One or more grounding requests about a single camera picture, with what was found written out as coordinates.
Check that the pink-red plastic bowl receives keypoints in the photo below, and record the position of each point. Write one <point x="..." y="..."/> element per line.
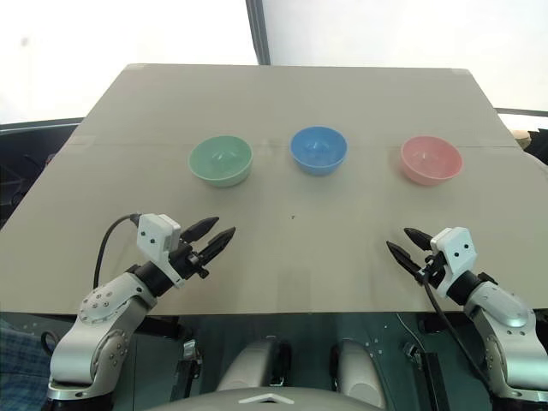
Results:
<point x="430" y="169"/>

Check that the silver robot torso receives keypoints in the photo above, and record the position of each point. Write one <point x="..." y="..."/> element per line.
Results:
<point x="265" y="400"/>

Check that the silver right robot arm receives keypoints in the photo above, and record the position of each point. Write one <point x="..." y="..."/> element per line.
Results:
<point x="501" y="312"/>

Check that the blue checked cloth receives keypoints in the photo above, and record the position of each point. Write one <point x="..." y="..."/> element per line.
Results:
<point x="23" y="355"/>

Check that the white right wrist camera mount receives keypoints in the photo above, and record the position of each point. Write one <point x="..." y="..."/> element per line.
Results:
<point x="457" y="250"/>

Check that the green plastic bowl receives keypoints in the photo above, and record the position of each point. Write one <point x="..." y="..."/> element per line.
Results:
<point x="214" y="169"/>

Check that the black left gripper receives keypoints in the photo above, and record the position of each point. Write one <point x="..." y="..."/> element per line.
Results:
<point x="187" y="258"/>

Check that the grey window post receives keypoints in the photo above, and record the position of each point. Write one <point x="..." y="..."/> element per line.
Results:
<point x="258" y="32"/>

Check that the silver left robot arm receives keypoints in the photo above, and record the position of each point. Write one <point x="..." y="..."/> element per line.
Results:
<point x="103" y="312"/>

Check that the silver robot leg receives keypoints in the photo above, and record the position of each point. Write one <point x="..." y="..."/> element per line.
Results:
<point x="357" y="368"/>
<point x="250" y="364"/>

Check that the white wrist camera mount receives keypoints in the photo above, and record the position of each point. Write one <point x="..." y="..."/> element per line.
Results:
<point x="155" y="240"/>
<point x="457" y="250"/>

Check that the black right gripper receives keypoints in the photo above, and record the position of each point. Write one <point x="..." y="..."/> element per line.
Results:
<point x="430" y="271"/>

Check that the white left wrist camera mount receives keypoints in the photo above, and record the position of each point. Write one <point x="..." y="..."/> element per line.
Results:
<point x="155" y="240"/>

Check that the blue plastic bowl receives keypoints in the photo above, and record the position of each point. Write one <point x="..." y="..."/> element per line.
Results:
<point x="317" y="160"/>

